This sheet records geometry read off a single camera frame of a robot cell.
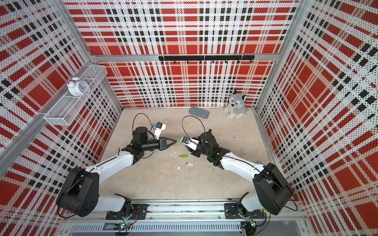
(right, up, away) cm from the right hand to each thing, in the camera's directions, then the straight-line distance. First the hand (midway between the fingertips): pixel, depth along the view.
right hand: (190, 141), depth 83 cm
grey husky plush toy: (+32, +21, +21) cm, 43 cm away
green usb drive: (-5, -11, +11) cm, 16 cm away
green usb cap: (-7, 0, -3) cm, 8 cm away
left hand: (-7, 0, -2) cm, 8 cm away
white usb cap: (-11, -9, +12) cm, 18 cm away
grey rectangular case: (+5, +19, +32) cm, 37 cm away
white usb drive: (-1, -16, +7) cm, 17 cm away
